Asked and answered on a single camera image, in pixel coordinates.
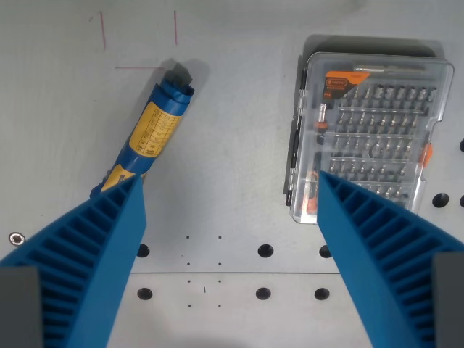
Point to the silver screw in table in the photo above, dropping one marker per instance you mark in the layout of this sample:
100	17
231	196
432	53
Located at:
16	239

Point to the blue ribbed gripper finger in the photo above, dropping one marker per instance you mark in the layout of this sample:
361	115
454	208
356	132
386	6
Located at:
355	253
108	253

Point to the rolled blue bag yellow label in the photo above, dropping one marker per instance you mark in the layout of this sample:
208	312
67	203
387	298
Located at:
153	130

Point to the clear plastic screwdriver bit case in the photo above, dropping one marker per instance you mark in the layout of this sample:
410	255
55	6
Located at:
366	134

